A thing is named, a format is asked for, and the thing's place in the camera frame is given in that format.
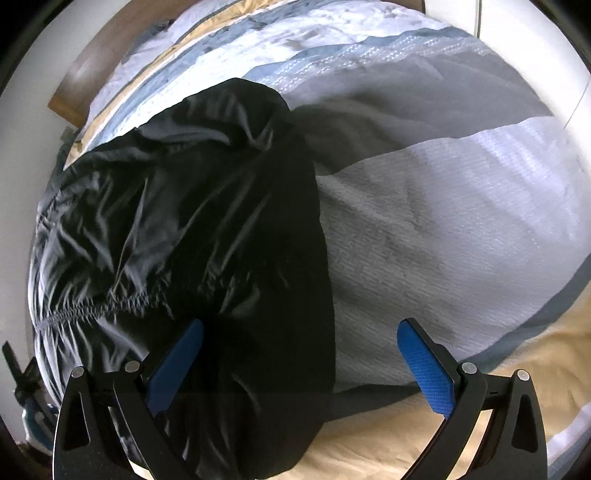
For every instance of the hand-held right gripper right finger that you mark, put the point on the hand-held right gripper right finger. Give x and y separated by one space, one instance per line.
427 369

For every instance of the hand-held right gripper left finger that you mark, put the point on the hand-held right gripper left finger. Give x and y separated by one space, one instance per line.
173 364

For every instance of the black puffer jacket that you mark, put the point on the black puffer jacket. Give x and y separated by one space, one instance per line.
184 207

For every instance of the person's left hand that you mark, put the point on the person's left hand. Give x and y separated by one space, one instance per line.
37 424

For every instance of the striped bedspread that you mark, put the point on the striped bedspread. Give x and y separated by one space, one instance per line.
438 207

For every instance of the wooden headboard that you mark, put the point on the wooden headboard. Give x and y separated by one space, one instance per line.
87 78

